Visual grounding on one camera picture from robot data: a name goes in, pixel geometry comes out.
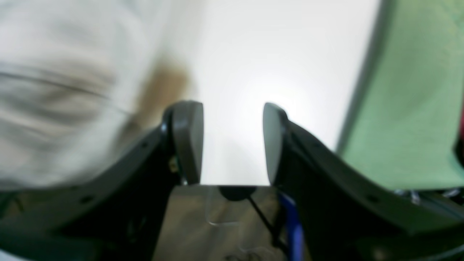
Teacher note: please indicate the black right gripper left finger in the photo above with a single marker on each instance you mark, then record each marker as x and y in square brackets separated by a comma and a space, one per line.
[118, 215]

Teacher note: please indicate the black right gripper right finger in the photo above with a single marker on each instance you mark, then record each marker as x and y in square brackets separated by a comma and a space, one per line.
[345, 216]

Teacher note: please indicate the beige t-shirt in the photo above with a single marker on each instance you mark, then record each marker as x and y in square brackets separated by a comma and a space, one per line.
[81, 80]

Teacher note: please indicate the blue orange hand tool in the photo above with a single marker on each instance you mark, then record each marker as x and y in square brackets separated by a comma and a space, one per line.
[295, 236]

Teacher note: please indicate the black round stand base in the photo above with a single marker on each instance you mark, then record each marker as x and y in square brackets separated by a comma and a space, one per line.
[239, 193]

